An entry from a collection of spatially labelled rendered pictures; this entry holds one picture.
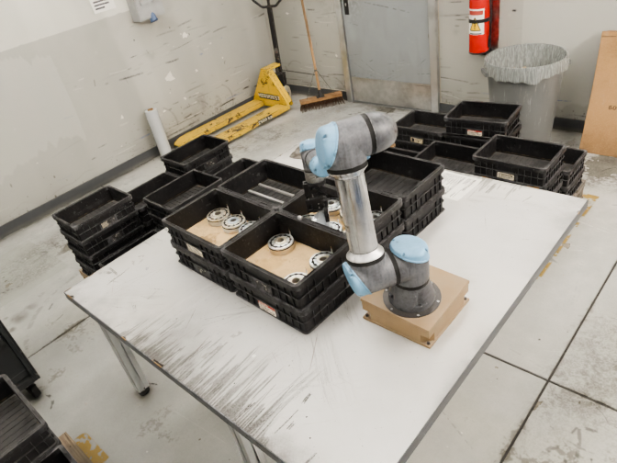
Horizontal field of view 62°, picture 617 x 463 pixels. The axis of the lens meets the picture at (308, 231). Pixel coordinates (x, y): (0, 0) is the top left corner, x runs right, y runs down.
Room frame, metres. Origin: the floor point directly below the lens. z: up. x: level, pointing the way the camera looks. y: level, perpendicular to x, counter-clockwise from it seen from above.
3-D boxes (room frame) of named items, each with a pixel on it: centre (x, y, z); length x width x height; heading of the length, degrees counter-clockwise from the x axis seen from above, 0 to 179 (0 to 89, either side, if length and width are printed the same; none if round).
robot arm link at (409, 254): (1.24, -0.29, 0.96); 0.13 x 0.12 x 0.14; 101
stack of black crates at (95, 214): (2.82, 1.26, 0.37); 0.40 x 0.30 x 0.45; 132
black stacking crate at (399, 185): (1.89, -0.37, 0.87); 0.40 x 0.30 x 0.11; 40
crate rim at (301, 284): (1.50, 0.09, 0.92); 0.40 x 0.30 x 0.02; 40
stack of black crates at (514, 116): (2.98, -1.23, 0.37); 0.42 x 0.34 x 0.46; 42
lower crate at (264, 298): (1.50, 0.09, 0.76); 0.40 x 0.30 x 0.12; 40
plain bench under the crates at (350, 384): (1.76, -0.03, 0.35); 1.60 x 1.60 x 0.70; 42
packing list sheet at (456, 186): (2.08, -0.66, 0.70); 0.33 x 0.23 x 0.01; 42
